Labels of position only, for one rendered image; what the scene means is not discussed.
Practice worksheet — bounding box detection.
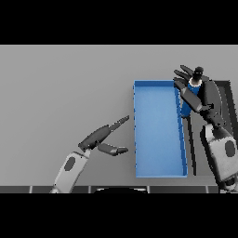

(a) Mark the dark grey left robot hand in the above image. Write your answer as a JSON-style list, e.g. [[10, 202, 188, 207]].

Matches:
[[77, 115, 130, 157]]

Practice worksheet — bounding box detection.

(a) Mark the dark grey bin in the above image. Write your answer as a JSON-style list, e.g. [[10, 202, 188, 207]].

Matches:
[[181, 80, 238, 177]]

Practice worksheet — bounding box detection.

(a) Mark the blue bin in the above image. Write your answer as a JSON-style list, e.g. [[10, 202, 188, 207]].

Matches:
[[133, 80, 189, 179]]

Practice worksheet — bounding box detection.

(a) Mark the dark strip with pale lines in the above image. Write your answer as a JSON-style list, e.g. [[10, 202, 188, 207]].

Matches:
[[0, 185, 221, 194]]

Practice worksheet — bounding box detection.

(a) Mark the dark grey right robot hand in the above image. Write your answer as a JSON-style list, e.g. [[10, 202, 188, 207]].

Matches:
[[173, 64, 228, 128]]

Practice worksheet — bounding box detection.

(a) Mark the blue pipe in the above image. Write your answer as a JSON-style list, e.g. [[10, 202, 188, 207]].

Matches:
[[180, 66, 205, 119]]

